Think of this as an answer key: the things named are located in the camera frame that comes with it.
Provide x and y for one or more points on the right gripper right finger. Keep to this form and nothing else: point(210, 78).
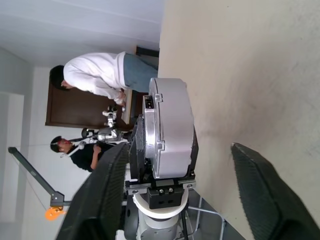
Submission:
point(275, 205)

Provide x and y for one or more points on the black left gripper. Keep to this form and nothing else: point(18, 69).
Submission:
point(165, 200)

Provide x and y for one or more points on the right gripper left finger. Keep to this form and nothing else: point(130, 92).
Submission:
point(100, 195)

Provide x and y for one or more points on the silver motor stator housing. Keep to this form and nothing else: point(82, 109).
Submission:
point(175, 120)

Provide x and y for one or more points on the person in black shirt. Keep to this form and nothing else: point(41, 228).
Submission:
point(85, 157)

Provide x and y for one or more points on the orange hanging object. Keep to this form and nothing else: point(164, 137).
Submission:
point(52, 213)

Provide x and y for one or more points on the silver background robot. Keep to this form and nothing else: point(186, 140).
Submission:
point(107, 135)

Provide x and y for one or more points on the beige background table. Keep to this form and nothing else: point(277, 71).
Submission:
point(128, 107)

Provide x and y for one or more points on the brown door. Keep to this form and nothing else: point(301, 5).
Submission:
point(75, 110)

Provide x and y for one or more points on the person in white shirt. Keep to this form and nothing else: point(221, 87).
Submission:
point(95, 72)

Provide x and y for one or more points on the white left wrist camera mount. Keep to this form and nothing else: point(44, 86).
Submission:
point(160, 213)

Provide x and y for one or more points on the grey metal tube frame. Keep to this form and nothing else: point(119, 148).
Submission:
point(205, 210)

